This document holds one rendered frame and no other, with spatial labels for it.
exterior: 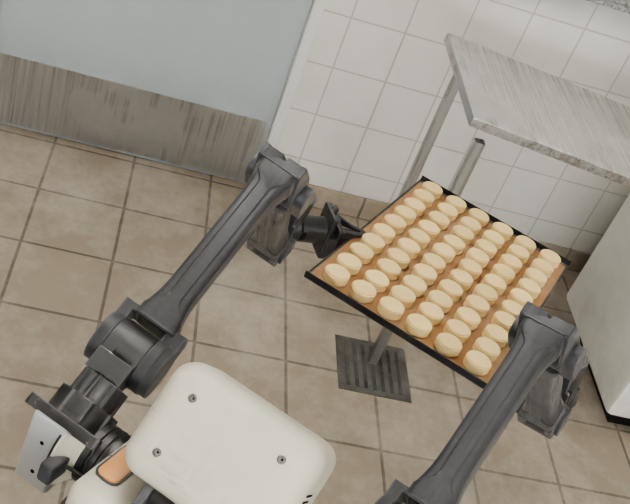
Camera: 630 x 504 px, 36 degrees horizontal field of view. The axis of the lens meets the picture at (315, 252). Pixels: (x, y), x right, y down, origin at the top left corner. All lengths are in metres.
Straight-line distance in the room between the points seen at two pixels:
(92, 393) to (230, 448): 0.25
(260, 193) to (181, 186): 2.31
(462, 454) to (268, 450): 0.29
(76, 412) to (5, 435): 1.47
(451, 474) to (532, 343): 0.22
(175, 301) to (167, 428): 0.26
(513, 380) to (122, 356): 0.52
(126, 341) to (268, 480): 0.32
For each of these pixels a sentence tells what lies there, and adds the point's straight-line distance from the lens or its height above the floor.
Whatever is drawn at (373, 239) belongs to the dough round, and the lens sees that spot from 1.99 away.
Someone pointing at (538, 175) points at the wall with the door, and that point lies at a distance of 3.91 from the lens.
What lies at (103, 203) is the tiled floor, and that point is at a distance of 3.55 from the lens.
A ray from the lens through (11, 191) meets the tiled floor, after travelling 3.52.
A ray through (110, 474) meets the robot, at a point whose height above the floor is 1.17.
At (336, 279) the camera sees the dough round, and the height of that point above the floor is 1.02.
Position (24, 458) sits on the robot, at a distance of 1.32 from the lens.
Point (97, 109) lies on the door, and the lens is 3.73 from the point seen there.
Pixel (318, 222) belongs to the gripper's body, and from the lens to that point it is 1.96.
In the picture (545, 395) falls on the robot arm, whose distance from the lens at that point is 1.61.
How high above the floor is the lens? 2.12
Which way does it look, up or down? 36 degrees down
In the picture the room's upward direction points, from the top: 22 degrees clockwise
